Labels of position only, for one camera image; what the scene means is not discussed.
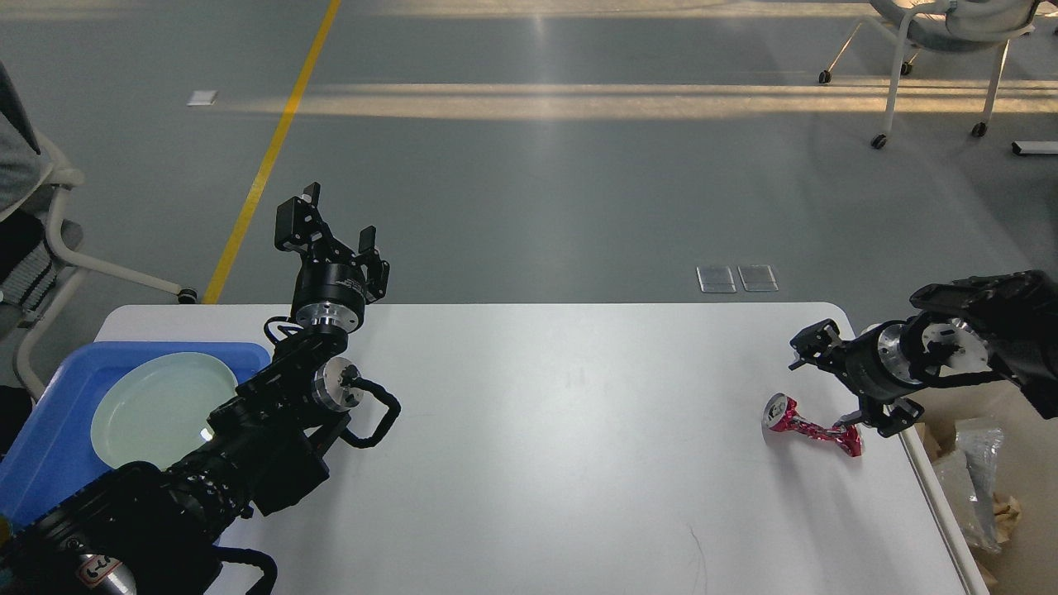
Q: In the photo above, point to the blue plastic tray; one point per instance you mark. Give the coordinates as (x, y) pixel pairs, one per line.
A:
(52, 456)

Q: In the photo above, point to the white chair base left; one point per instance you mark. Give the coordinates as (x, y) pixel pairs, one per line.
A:
(61, 179)

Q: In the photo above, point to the foil tray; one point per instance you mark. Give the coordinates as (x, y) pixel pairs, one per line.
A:
(966, 475)

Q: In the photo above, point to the white floor tag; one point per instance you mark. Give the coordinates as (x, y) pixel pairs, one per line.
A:
(202, 98)

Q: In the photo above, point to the crumpled brown paper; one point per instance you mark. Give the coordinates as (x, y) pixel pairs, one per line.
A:
(1007, 514)

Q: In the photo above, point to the white bar on floor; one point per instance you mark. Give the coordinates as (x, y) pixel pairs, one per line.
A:
(1034, 148)

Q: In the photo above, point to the clear floor plate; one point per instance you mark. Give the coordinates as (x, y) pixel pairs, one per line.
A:
(716, 279)
(758, 279)

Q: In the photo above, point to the mint green plate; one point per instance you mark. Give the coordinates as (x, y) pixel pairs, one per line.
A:
(157, 413)

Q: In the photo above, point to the left clear floor plate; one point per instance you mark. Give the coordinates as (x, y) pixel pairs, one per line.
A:
(716, 279)

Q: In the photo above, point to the right clear floor plate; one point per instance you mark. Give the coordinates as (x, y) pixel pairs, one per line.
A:
(758, 279)

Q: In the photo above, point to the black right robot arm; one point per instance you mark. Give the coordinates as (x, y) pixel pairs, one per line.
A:
(964, 333)

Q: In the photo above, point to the white rolling chair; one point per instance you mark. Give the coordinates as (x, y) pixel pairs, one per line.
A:
(957, 27)

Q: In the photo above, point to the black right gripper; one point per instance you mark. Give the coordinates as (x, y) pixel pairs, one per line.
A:
(874, 368)

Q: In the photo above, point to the seated person in jacket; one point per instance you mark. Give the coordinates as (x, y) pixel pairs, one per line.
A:
(28, 271)

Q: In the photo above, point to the red shiny wrapper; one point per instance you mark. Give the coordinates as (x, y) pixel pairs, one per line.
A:
(780, 415)

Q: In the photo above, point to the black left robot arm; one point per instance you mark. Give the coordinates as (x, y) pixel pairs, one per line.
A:
(144, 530)

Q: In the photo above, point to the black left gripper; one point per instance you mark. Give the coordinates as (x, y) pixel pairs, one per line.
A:
(328, 292)

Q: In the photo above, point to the white plastic bin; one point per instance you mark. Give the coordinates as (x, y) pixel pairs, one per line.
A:
(1026, 471)

